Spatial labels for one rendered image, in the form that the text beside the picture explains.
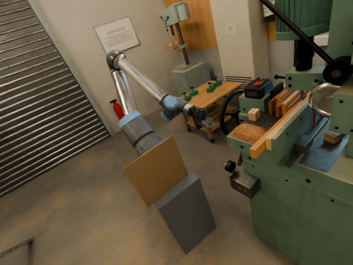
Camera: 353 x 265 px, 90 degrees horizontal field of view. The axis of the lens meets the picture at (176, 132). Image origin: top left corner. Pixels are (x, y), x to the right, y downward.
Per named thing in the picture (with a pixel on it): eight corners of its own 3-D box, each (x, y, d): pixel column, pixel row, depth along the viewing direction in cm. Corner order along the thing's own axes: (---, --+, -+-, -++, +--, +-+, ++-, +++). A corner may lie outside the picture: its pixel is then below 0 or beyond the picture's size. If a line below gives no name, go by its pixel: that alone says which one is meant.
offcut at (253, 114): (252, 115, 83) (252, 108, 81) (260, 116, 80) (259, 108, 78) (248, 120, 80) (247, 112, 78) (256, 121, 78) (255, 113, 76)
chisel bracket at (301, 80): (292, 85, 76) (293, 66, 72) (334, 88, 65) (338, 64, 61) (284, 93, 73) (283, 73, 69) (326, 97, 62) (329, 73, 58)
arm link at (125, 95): (129, 148, 112) (102, 56, 133) (133, 154, 128) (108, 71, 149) (152, 140, 115) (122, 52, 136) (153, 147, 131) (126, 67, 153)
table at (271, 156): (277, 87, 110) (276, 78, 107) (340, 91, 87) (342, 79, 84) (211, 141, 86) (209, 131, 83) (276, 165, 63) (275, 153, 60)
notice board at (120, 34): (140, 44, 318) (128, 15, 295) (140, 44, 317) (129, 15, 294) (107, 57, 297) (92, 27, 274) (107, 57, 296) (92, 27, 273)
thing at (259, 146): (328, 79, 88) (329, 71, 86) (333, 79, 87) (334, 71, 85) (250, 157, 62) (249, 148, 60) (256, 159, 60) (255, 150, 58)
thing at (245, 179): (239, 177, 100) (237, 167, 96) (260, 189, 90) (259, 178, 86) (230, 187, 97) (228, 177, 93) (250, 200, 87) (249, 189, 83)
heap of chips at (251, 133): (241, 124, 79) (240, 117, 77) (272, 132, 69) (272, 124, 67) (228, 135, 76) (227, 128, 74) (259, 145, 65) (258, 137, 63)
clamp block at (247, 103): (255, 100, 100) (254, 84, 95) (280, 103, 89) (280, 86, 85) (239, 112, 94) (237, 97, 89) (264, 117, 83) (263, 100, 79)
